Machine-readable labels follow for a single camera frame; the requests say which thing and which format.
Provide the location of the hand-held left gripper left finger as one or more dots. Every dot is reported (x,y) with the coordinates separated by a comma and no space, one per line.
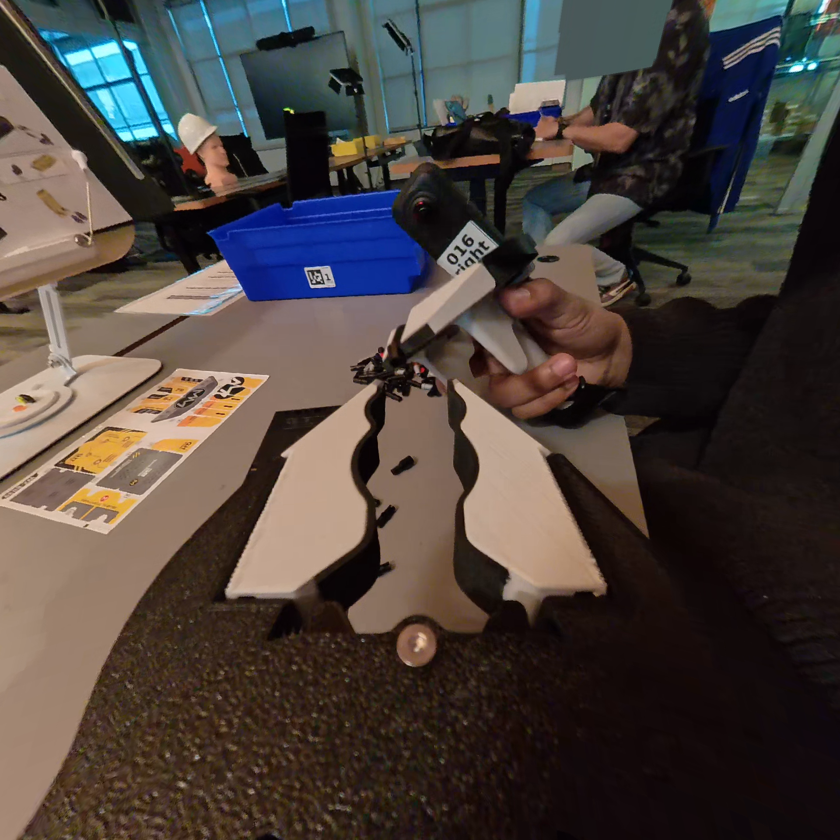
(308,518)

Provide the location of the blue track jacket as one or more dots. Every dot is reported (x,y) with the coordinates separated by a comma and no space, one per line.
(741,98)

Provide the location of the studio light stand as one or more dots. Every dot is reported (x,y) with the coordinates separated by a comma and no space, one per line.
(346,79)
(410,65)

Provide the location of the pile of small plastic pins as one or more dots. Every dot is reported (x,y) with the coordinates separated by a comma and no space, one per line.
(394,374)

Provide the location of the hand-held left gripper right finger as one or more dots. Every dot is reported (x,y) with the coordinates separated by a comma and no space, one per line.
(531,518)

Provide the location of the blue plastic bin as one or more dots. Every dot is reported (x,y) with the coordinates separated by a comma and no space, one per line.
(315,243)

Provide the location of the black office chair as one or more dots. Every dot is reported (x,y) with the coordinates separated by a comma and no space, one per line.
(695,184)

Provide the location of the white hard hat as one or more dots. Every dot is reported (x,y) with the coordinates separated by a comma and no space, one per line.
(195,131)

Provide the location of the large dark screen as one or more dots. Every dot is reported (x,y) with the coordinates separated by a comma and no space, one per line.
(295,85)

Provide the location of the open instruction manual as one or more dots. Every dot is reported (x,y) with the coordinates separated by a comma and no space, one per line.
(39,197)

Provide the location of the black duffel bag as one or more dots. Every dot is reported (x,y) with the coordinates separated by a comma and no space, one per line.
(479,138)

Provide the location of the yellow plastic bin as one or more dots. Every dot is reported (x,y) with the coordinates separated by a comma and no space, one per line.
(358,145)

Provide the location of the person's right hand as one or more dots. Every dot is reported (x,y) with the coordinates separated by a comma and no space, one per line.
(577,334)

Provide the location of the person's right forearm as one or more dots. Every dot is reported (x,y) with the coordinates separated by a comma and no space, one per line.
(689,354)

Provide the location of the wooden work table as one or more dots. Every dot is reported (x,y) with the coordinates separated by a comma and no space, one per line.
(472,164)

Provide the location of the black tower case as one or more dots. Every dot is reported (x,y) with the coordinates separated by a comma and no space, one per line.
(305,157)

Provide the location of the black perforated plastic block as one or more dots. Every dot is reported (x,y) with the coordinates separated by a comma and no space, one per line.
(282,433)

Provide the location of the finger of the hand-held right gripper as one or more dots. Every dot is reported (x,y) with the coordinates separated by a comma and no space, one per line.
(453,302)

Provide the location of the paper in clear sleeve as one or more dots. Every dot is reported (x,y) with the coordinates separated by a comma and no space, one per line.
(184,295)

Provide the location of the yellow grey sticker sheet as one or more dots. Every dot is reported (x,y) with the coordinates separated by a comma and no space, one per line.
(131,453)

